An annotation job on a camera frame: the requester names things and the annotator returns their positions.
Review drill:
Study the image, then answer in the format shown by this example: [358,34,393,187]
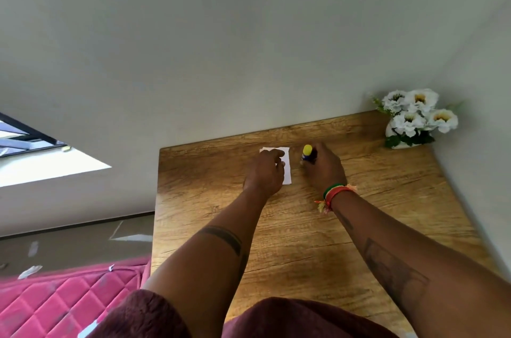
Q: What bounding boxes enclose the person's left hand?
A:
[242,148,286,198]

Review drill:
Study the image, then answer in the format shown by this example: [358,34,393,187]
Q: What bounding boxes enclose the person's right hand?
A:
[299,141,348,193]

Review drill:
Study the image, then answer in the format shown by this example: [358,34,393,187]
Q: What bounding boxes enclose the white paper piece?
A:
[259,146,292,186]

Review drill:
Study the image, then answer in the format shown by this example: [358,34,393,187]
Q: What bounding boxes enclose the person's right forearm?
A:
[331,191,511,338]

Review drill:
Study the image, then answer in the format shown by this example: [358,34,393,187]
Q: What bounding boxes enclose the person's left forearm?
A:
[142,188,268,338]

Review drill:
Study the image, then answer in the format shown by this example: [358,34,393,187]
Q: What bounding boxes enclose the white flower pot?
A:
[384,122,420,150]

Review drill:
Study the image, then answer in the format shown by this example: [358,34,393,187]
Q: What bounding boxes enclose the white artificial flowers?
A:
[371,88,460,149]

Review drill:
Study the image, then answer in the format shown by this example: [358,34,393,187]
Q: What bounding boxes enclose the maroon fleece garment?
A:
[86,290,400,338]

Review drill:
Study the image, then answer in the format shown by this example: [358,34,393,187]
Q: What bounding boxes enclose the pale blue paper piece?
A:
[77,319,100,338]

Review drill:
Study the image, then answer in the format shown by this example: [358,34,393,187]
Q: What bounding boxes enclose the pink quilted mattress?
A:
[0,255,152,338]

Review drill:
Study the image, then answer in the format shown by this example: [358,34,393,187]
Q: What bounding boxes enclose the white crumpled floor scrap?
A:
[18,265,44,280]

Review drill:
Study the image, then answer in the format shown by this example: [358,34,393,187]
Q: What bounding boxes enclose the red green woven bracelets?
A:
[314,183,358,214]

